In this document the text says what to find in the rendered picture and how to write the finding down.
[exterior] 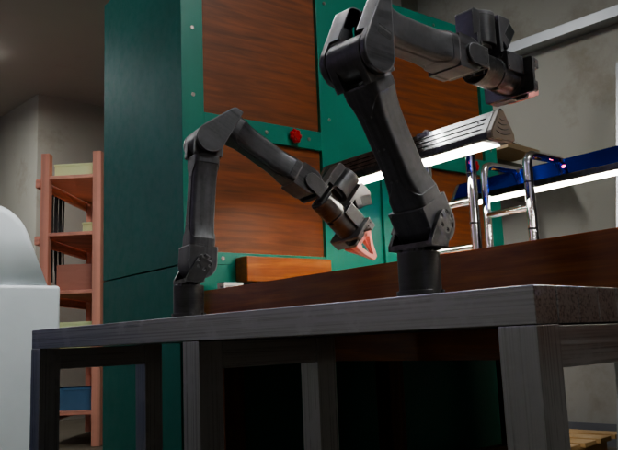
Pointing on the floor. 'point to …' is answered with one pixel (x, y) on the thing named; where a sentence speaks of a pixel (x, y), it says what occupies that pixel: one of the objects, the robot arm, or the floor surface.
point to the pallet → (590, 439)
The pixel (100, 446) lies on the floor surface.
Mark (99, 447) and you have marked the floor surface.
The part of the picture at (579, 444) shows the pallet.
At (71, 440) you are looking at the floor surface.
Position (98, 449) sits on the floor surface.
